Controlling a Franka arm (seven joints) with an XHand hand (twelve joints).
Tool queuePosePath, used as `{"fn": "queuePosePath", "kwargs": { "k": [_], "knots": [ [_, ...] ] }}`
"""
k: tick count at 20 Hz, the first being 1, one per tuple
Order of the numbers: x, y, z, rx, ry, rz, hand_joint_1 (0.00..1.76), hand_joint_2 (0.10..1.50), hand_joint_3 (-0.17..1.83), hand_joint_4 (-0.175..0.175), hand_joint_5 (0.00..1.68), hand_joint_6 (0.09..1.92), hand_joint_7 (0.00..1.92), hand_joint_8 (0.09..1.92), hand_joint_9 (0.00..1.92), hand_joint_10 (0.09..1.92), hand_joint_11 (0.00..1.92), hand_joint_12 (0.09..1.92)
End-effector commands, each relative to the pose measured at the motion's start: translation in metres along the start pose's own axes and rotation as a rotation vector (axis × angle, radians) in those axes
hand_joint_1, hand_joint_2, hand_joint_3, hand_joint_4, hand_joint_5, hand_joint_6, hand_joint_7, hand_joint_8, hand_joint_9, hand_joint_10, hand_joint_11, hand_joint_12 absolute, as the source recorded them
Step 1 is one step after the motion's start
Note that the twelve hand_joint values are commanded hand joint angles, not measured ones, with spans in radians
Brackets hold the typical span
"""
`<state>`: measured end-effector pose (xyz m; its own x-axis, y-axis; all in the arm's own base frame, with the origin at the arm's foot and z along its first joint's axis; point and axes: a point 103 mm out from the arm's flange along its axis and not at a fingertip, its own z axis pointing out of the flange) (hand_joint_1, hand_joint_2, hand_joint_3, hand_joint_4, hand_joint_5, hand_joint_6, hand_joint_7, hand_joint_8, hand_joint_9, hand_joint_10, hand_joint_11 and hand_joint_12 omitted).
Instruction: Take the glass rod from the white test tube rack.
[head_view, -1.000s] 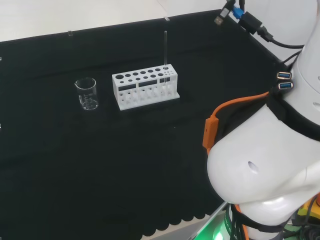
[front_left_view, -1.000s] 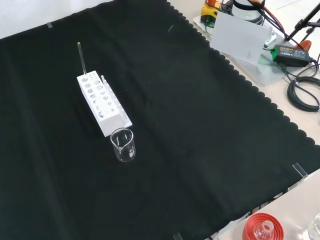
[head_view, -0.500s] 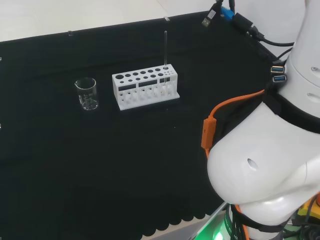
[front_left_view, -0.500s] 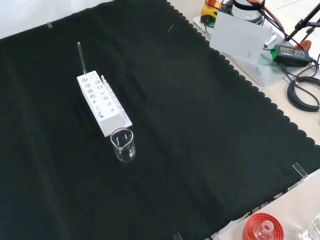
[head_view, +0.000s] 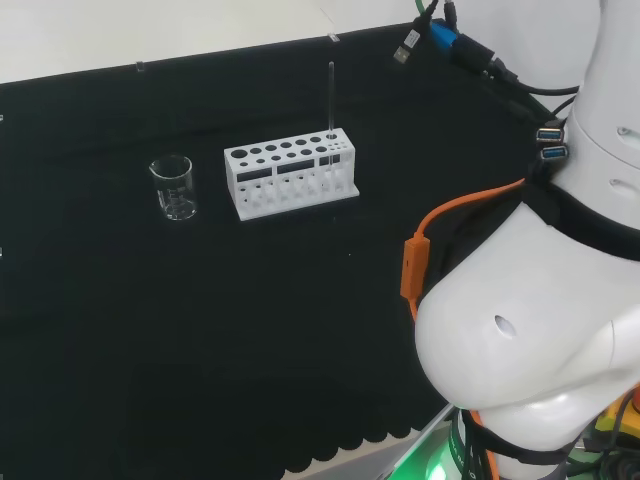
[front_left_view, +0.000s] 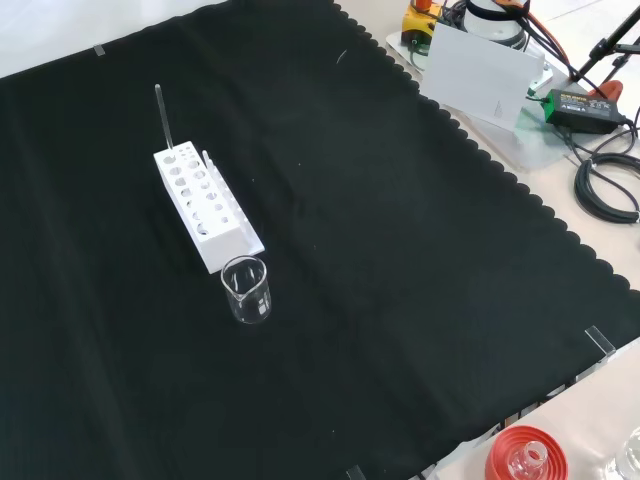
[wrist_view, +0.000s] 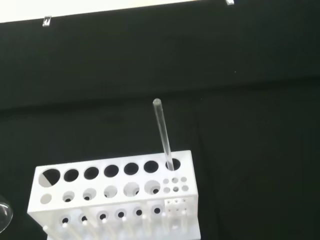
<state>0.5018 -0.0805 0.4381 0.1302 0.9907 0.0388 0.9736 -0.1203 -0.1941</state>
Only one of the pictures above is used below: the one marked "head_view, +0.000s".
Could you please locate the clear glass rod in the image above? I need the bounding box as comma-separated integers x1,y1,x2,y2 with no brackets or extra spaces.
327,60,339,176

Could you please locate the white test tube rack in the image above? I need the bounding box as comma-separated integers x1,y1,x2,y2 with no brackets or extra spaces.
223,128,361,222

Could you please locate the clear glass beaker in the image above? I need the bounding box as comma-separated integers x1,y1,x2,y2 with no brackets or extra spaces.
148,154,199,222

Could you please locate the black bench cloth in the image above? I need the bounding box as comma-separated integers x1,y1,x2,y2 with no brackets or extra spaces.
0,18,581,480

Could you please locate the black USB plug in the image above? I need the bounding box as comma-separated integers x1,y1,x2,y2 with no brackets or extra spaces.
392,27,424,67

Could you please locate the pale board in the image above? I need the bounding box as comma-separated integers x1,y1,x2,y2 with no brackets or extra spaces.
283,403,459,480

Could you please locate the black adapter block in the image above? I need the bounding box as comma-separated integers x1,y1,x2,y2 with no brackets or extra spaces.
452,34,497,75

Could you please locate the yellow stop button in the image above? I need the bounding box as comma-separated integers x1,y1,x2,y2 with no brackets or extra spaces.
593,389,640,437

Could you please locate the blue cable connector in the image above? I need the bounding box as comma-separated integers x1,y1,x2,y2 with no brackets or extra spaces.
430,20,460,50

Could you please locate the black cable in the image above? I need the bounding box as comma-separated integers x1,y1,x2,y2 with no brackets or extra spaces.
479,69,582,99

